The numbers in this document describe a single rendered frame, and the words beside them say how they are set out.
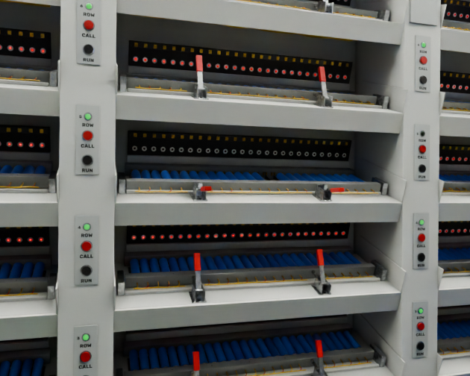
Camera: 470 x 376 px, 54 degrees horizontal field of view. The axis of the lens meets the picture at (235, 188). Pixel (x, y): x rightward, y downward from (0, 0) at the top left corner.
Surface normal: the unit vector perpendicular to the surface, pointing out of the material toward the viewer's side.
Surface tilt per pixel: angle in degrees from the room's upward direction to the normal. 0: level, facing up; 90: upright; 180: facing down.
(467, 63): 90
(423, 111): 90
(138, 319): 108
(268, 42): 90
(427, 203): 90
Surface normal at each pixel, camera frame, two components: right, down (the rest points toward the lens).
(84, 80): 0.29, 0.00
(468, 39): 0.26, 0.31
